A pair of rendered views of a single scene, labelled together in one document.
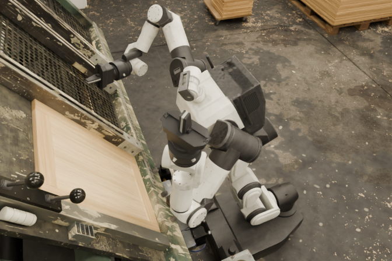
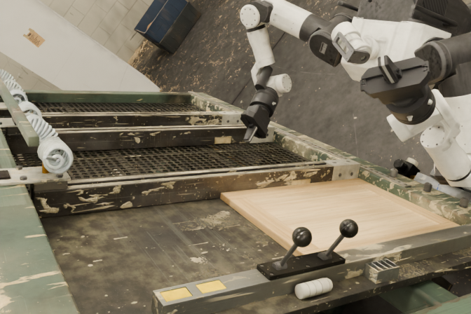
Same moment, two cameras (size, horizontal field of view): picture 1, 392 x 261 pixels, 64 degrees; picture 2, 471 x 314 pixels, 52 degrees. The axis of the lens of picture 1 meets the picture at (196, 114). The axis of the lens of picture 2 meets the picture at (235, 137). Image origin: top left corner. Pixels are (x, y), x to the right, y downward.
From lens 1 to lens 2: 0.23 m
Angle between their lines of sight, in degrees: 16
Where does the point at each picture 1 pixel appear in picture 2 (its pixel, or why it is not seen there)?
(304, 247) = not seen: outside the picture
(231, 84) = (395, 4)
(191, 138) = (408, 79)
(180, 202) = (455, 165)
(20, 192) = (296, 265)
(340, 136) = not seen: outside the picture
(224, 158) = (460, 80)
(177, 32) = (287, 12)
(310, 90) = not seen: outside the picture
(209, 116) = (401, 57)
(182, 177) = (433, 137)
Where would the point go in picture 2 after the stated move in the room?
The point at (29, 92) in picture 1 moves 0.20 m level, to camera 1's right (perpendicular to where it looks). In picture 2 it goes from (212, 190) to (261, 145)
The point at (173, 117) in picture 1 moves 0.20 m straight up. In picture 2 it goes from (372, 77) to (311, 10)
